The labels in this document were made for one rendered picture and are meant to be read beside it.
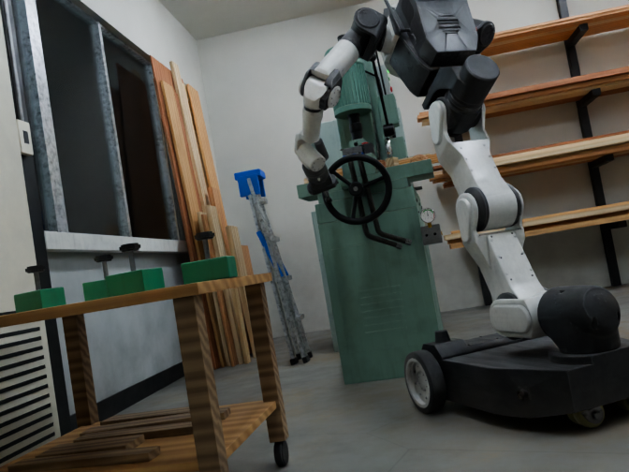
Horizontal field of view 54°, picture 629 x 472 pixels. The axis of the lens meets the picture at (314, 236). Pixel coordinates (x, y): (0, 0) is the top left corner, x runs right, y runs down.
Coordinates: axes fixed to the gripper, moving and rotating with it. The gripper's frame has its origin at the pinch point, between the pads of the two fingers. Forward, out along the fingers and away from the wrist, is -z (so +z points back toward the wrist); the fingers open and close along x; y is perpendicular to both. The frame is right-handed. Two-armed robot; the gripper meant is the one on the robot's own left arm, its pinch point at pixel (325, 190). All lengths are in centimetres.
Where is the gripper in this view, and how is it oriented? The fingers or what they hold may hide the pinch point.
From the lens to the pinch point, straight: 245.0
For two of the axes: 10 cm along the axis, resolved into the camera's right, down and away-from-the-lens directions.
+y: -2.4, -7.9, 5.7
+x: 9.3, -3.5, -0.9
